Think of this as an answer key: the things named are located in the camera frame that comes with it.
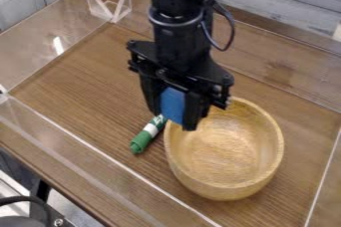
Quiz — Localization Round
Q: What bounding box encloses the blue rectangular block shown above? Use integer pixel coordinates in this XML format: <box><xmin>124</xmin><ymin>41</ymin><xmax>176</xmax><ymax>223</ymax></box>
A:
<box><xmin>162</xmin><ymin>88</ymin><xmax>185</xmax><ymax>125</ymax></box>

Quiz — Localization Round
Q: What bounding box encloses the black metal table bracket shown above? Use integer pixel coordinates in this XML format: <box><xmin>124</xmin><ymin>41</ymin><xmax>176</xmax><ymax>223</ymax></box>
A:
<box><xmin>30</xmin><ymin>179</ymin><xmax>77</xmax><ymax>227</ymax></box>

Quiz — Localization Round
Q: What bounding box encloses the clear acrylic corner bracket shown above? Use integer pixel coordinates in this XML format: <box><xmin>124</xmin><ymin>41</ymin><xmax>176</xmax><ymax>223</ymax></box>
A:
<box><xmin>88</xmin><ymin>0</ymin><xmax>133</xmax><ymax>24</ymax></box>

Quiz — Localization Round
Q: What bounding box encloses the green Expo marker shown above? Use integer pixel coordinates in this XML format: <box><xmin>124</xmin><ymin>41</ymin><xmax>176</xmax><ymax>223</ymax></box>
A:
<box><xmin>130</xmin><ymin>114</ymin><xmax>169</xmax><ymax>154</ymax></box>

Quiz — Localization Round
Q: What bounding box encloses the brown wooden bowl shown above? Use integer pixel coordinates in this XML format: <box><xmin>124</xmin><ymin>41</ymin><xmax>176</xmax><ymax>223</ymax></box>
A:
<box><xmin>165</xmin><ymin>98</ymin><xmax>285</xmax><ymax>201</ymax></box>

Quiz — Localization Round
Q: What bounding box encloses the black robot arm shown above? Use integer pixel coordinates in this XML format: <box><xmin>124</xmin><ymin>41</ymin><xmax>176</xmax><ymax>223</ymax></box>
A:
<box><xmin>128</xmin><ymin>0</ymin><xmax>235</xmax><ymax>131</ymax></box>

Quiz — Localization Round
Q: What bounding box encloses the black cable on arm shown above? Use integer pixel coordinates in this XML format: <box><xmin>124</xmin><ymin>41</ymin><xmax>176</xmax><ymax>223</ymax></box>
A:
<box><xmin>199</xmin><ymin>0</ymin><xmax>237</xmax><ymax>53</ymax></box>

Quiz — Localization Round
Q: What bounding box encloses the black cable lower left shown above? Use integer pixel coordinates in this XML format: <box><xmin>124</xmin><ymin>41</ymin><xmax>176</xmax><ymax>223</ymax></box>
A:
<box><xmin>0</xmin><ymin>196</ymin><xmax>49</xmax><ymax>227</ymax></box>

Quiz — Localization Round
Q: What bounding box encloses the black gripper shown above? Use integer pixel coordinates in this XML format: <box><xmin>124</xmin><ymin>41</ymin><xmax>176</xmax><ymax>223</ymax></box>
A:
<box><xmin>128</xmin><ymin>28</ymin><xmax>235</xmax><ymax>131</ymax></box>

